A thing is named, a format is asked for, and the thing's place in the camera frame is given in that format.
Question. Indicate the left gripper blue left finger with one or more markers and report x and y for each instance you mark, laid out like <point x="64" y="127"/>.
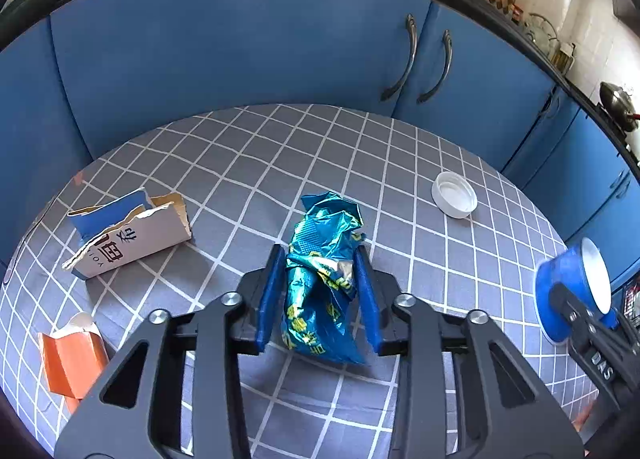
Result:
<point x="272" y="281"/>

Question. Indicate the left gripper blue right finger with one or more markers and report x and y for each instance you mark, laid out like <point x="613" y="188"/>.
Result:
<point x="370" y="314"/>

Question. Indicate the blue foil wrapper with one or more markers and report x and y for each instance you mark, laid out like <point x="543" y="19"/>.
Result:
<point x="321" y="283"/>

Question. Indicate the blue paper cup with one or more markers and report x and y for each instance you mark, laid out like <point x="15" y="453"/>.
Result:
<point x="582" y="270"/>

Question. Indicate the white blue torn carton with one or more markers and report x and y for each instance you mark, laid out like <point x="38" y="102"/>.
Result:
<point x="125" y="230"/>

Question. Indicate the white plastic lid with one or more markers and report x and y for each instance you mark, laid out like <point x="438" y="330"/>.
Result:
<point x="454" y="195"/>

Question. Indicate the orange crumpled carton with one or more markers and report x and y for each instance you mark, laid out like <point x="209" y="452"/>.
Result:
<point x="73" y="357"/>

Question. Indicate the black wok with lid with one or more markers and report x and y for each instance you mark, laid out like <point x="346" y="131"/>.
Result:
<point x="617" y="102"/>

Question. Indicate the green kettle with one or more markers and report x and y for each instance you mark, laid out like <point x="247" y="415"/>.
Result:
<point x="541" y="32"/>

